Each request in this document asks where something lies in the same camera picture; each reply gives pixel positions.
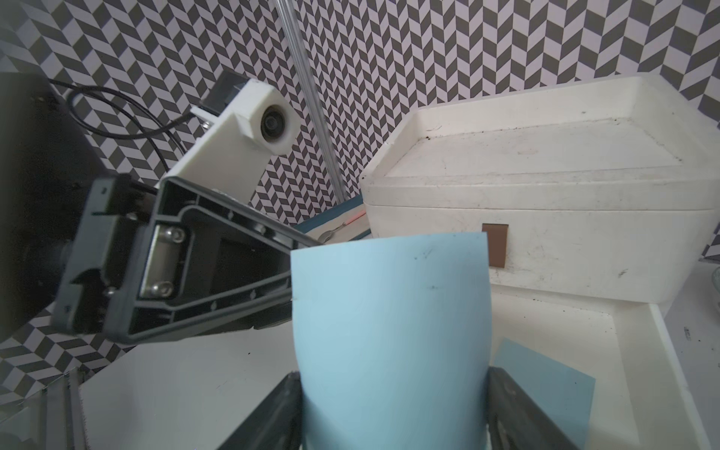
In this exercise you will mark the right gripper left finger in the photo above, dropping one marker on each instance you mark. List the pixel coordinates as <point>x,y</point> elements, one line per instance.
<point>276,423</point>

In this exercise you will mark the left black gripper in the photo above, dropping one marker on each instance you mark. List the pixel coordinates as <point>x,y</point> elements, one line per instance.
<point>100,291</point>

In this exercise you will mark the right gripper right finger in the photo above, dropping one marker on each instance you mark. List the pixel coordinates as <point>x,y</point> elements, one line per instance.
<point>515,421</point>

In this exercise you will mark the blue sticky note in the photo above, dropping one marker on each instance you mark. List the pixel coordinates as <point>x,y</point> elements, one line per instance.
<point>564,394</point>
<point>392,337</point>

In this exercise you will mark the white drawer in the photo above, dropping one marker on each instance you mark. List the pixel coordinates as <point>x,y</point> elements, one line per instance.
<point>641,398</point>

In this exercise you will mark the blue sticky note top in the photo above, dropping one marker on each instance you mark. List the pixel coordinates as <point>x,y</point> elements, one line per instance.
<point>392,337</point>

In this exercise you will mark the brown top drawer handle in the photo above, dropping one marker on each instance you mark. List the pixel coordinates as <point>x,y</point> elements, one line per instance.
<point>497,238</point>

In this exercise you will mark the white drawer cabinet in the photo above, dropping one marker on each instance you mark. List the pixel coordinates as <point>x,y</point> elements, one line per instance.
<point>610,187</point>

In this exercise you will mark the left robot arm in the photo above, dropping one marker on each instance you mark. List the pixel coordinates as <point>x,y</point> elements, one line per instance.
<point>47,169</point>

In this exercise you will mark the blue tray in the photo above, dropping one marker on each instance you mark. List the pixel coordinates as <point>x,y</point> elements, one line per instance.
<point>333,217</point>

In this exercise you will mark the green patterned small dish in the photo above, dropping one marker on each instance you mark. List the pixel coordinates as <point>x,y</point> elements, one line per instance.
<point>715,280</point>

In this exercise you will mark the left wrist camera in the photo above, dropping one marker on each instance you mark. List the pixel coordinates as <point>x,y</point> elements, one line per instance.
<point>248,123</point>

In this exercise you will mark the pink handled spoon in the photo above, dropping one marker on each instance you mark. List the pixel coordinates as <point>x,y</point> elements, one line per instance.
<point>327,235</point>

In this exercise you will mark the aluminium front rail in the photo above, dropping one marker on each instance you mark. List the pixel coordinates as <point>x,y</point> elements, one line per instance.
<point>52,418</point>

